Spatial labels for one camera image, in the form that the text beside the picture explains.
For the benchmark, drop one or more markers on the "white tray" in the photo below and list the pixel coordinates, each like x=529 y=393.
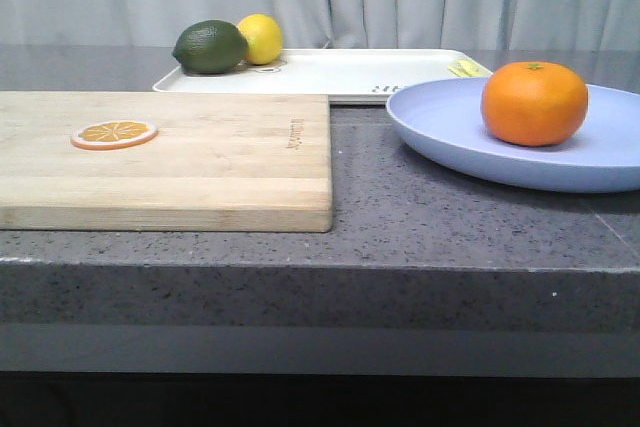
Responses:
x=345 y=76

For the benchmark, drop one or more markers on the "orange fruit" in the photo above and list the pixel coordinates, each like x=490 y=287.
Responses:
x=534 y=103

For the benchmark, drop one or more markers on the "yellow lemon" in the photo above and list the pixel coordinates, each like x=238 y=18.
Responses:
x=264 y=38

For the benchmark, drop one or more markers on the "green lime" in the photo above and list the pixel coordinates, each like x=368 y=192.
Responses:
x=210 y=47

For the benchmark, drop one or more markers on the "orange slice toy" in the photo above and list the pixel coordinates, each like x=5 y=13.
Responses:
x=114 y=134

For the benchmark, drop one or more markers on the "yellow-green stick on tray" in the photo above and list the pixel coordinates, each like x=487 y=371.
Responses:
x=468 y=68

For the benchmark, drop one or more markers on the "light blue plate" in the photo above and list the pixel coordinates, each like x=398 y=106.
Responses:
x=441 y=120

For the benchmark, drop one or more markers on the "wooden cutting board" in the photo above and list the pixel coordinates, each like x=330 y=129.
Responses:
x=221 y=162

